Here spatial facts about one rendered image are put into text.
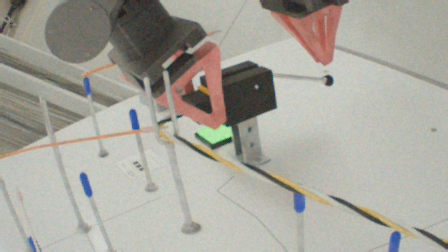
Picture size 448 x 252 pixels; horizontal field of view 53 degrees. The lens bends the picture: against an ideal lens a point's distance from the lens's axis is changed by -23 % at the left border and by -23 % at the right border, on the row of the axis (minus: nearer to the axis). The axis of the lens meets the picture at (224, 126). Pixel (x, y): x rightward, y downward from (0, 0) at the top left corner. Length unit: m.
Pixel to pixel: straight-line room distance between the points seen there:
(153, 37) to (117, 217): 0.17
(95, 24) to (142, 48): 0.10
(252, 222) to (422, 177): 0.18
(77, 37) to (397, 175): 0.32
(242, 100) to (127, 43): 0.13
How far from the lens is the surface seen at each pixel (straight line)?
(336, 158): 0.55
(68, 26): 0.37
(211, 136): 0.60
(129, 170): 0.59
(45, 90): 1.05
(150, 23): 0.45
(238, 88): 0.51
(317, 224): 0.45
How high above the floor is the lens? 1.48
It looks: 39 degrees down
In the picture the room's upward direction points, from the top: 68 degrees counter-clockwise
